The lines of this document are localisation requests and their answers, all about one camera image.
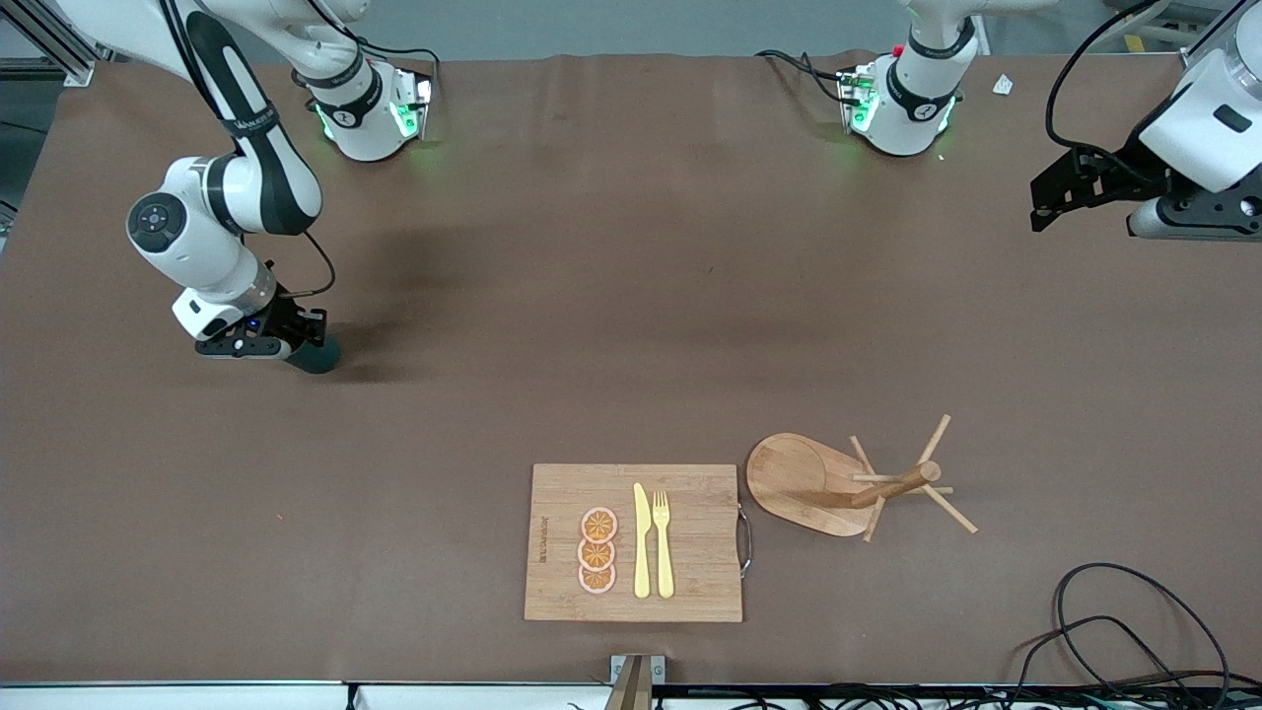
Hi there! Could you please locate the white table edge rail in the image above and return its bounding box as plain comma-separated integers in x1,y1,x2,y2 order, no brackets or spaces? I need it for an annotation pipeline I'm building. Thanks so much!
0,678,1262,710

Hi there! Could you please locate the wooden cutting board metal handle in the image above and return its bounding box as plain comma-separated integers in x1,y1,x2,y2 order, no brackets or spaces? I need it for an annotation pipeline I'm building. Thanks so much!
523,463,755,624

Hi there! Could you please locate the black left arm base cable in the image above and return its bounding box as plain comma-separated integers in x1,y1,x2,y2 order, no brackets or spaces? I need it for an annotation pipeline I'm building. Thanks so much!
757,47,854,105

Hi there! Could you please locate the wooden mug rack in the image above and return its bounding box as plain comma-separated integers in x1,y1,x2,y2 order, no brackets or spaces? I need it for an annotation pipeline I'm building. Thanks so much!
744,414,979,543

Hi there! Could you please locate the black cable loop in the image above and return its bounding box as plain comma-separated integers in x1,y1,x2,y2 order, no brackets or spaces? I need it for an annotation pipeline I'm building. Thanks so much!
1006,615,1184,696
1053,562,1233,696

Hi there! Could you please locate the brown table cover sheet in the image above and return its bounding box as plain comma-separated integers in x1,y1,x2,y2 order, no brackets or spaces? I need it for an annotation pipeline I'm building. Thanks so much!
0,49,1262,686

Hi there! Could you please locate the yellow plastic fork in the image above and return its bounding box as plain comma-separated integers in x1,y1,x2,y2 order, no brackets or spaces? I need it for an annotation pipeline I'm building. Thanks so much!
653,490,675,600

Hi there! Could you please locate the black right arm base cable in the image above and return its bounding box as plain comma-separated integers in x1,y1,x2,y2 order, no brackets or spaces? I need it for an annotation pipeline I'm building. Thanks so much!
301,0,442,95

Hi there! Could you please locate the aluminium frame profile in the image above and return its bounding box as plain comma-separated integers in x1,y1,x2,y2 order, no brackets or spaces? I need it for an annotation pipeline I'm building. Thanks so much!
0,0,100,88
1178,0,1248,75

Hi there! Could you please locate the dark green cup yellow inside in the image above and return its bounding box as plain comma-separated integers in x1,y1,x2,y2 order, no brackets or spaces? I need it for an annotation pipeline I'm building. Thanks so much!
286,330,342,376

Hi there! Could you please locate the yellow plastic knife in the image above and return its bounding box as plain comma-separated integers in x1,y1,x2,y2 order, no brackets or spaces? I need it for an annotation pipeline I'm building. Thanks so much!
633,482,653,600

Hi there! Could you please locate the metal mount bracket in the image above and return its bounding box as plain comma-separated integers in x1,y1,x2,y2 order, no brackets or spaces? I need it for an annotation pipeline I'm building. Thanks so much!
603,654,666,710

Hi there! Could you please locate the black arm base cable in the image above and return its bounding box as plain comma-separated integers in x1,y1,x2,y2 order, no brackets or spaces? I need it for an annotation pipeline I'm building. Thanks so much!
301,0,442,95
757,47,854,105

